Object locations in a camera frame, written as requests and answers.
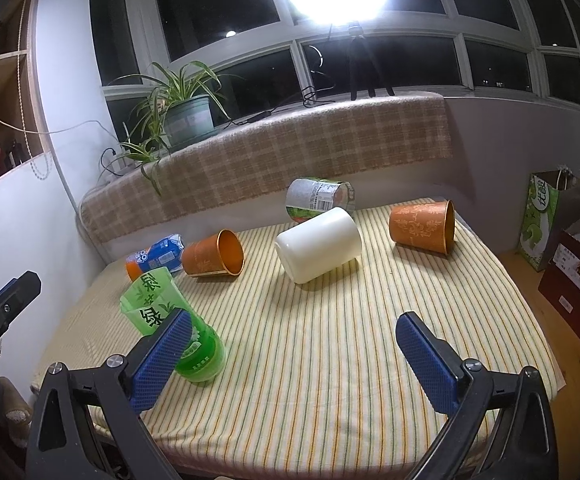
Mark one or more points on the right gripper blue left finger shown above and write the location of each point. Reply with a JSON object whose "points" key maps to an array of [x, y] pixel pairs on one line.
{"points": [[63, 442]]}

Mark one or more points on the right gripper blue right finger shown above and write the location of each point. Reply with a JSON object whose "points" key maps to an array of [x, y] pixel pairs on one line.
{"points": [[523, 444]]}

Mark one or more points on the green plastic cup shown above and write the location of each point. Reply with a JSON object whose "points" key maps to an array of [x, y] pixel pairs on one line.
{"points": [[148, 303]]}

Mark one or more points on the blue orange snack cup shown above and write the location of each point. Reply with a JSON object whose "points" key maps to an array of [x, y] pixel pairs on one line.
{"points": [[166, 252]]}

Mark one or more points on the orange paper cup right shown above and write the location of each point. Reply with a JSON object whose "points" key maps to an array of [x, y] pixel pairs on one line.
{"points": [[425, 226]]}

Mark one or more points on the white plastic cup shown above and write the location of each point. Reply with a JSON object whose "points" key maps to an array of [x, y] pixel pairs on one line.
{"points": [[319, 245]]}

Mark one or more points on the striped table cloth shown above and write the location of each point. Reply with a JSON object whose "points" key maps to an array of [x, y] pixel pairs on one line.
{"points": [[314, 385]]}

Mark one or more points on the white power strip with chargers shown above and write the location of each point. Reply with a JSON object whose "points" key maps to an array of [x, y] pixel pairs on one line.
{"points": [[114, 165]]}

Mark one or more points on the green white paper bag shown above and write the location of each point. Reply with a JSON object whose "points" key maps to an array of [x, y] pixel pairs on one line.
{"points": [[552, 205]]}

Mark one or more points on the spider plant in pot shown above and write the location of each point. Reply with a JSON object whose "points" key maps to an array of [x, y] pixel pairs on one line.
{"points": [[176, 108]]}

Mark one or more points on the plaid sill cloth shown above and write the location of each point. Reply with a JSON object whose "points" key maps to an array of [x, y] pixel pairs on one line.
{"points": [[332, 140]]}

